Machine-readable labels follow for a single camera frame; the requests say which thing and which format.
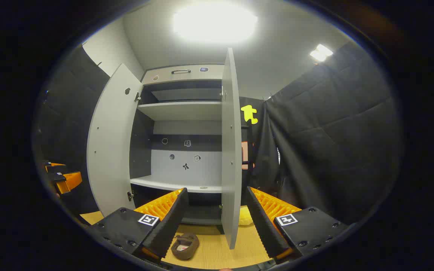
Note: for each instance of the grey shoe cabinet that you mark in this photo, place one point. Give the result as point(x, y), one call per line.
point(183, 111)

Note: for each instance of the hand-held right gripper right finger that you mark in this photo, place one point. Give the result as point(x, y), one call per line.
point(264, 226)

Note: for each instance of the grey cabinet door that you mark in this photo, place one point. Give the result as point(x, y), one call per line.
point(232, 150)
point(111, 143)

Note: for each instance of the brown felt shoe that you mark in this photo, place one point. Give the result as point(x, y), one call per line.
point(185, 250)

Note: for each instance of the small ceiling light panel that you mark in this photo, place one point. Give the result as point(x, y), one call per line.
point(320, 52)

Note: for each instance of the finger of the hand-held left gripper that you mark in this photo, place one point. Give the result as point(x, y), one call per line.
point(70, 182)
point(55, 169)

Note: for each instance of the pale yellow object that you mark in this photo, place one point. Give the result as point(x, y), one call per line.
point(245, 221)

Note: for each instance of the large ceiling light panel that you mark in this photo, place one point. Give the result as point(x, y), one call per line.
point(215, 22)

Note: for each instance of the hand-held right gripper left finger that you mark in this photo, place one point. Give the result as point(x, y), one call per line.
point(168, 226)

